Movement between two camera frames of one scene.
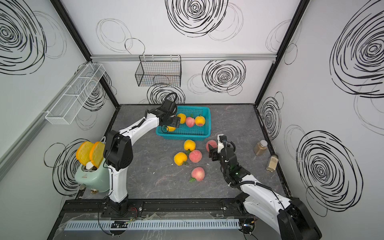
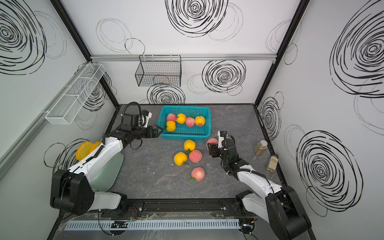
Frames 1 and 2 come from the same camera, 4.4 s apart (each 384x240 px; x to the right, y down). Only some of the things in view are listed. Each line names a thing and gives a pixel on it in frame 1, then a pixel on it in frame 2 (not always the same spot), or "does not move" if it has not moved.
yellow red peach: x=200 y=121 does not move
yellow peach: x=183 y=118 does not move
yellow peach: x=171 y=129 does not move
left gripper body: x=173 y=121 -> x=140 y=132
